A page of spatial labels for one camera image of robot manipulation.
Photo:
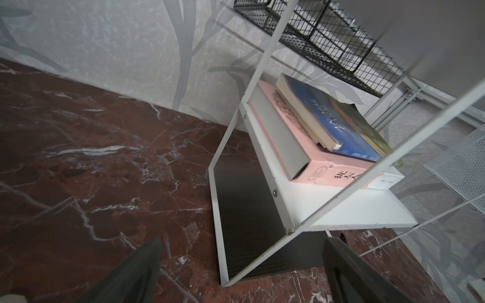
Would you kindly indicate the black wire basket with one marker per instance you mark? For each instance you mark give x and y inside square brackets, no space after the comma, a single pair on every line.
[325,34]

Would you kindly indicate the white wire basket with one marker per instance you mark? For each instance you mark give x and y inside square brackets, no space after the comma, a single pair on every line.
[461,168]

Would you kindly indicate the green book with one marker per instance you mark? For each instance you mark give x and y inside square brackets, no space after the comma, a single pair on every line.
[358,123]

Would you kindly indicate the blue book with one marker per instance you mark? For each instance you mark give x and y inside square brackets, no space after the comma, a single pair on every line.
[326,117]

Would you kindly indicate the white two-tier bookshelf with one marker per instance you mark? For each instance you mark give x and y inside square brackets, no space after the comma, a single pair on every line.
[275,194]

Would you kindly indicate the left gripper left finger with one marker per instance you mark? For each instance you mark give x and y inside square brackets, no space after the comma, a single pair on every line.
[133,280]

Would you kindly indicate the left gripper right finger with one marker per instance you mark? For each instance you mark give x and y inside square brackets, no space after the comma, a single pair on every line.
[351,279]

